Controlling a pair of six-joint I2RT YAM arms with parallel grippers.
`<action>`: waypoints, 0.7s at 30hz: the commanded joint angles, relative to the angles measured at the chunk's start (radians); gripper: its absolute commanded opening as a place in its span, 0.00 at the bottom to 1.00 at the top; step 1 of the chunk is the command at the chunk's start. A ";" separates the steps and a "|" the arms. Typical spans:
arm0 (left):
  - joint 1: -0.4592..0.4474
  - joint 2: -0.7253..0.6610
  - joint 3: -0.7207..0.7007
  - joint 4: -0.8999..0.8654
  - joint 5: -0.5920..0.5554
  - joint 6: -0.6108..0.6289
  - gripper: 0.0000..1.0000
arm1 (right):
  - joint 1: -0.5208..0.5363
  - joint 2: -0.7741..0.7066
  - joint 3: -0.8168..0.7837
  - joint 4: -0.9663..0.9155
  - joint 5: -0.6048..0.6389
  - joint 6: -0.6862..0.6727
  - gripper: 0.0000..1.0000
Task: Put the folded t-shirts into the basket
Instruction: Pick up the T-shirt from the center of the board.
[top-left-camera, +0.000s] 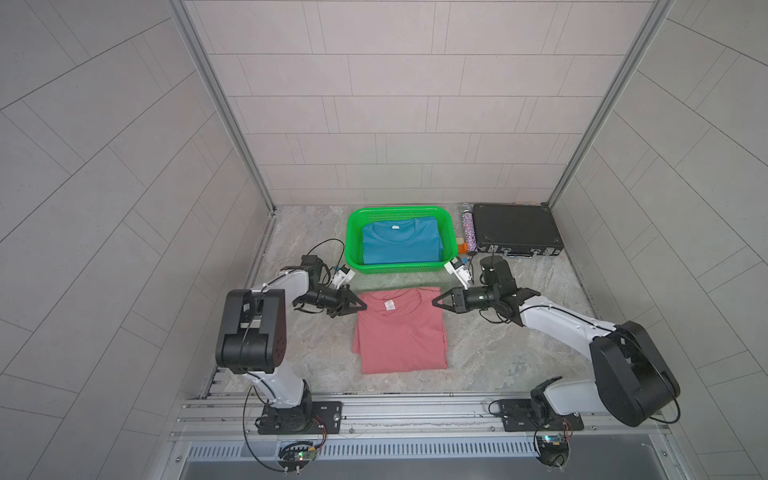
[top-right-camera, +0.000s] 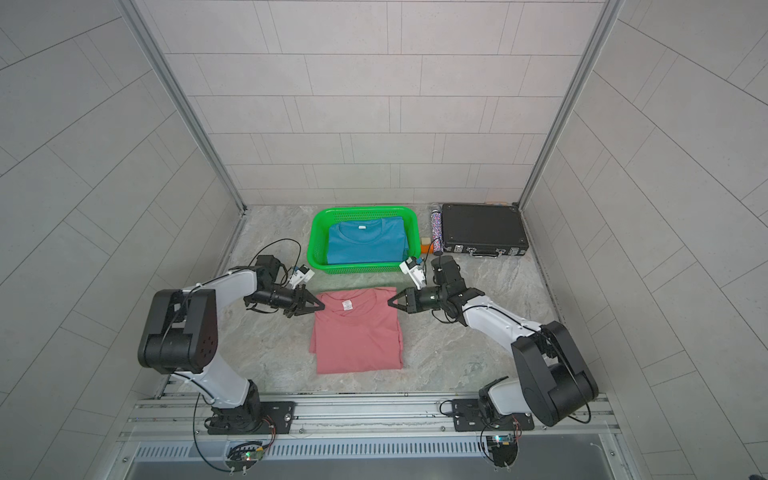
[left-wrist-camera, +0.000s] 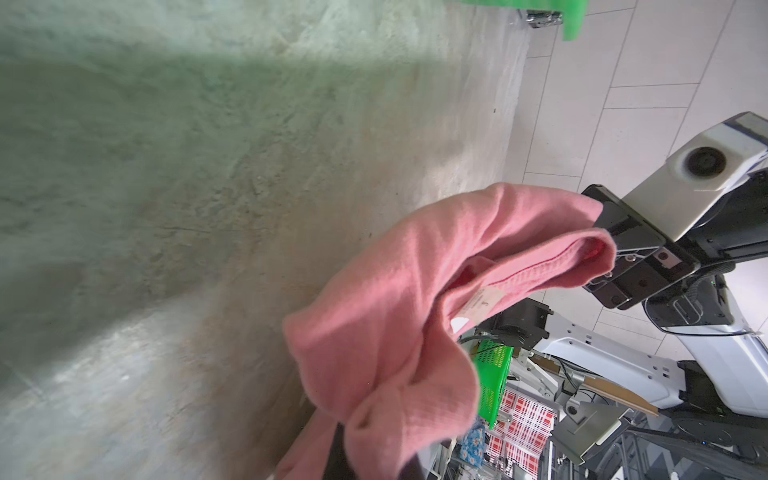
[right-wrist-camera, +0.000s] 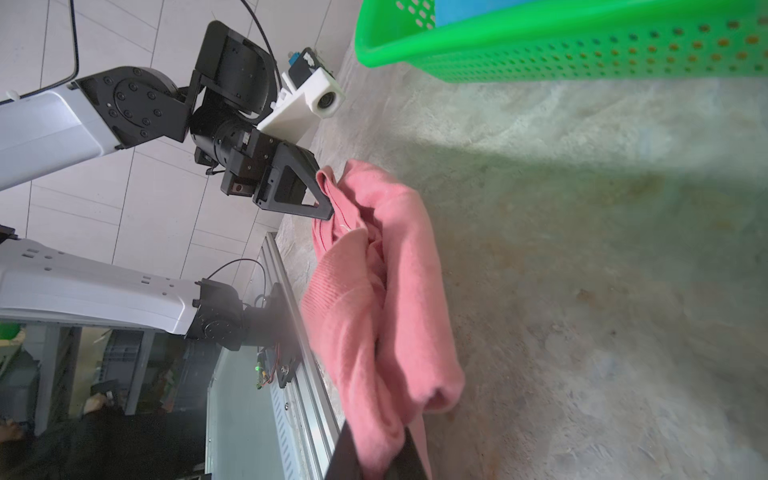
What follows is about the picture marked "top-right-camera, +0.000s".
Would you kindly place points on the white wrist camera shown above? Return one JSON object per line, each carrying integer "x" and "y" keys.
{"x": 413, "y": 267}
{"x": 301, "y": 275}

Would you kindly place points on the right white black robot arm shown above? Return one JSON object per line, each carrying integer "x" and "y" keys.
{"x": 553, "y": 380}

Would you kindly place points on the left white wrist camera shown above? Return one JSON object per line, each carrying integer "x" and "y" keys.
{"x": 301, "y": 275}

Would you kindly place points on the green circuit board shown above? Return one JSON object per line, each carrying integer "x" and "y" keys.
{"x": 241, "y": 458}
{"x": 501, "y": 450}

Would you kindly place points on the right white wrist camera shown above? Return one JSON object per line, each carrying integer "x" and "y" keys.
{"x": 413, "y": 267}

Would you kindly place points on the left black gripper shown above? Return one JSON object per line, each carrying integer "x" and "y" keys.
{"x": 299, "y": 298}

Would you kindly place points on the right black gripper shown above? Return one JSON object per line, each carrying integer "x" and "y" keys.
{"x": 413, "y": 301}

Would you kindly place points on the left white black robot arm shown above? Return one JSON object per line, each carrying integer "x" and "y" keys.
{"x": 180, "y": 337}

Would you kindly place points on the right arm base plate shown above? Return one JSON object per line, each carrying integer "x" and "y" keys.
{"x": 474, "y": 415}

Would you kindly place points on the aluminium mounting rail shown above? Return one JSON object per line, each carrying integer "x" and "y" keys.
{"x": 318, "y": 416}

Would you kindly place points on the purple glitter tumbler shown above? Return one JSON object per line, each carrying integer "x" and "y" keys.
{"x": 436, "y": 228}

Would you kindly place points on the green plastic basket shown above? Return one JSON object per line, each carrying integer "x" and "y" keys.
{"x": 318, "y": 243}

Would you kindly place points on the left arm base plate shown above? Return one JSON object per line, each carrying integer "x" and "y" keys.
{"x": 264, "y": 417}

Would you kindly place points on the left green circuit board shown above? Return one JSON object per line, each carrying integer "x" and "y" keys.
{"x": 241, "y": 458}

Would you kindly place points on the right green circuit board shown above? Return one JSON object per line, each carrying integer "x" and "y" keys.
{"x": 501, "y": 450}

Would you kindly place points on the pink t-shirt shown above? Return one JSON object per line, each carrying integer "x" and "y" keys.
{"x": 357, "y": 331}

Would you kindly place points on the black hard case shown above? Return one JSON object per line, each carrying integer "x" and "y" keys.
{"x": 483, "y": 230}

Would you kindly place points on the blue t-shirt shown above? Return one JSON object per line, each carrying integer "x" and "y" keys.
{"x": 367, "y": 241}

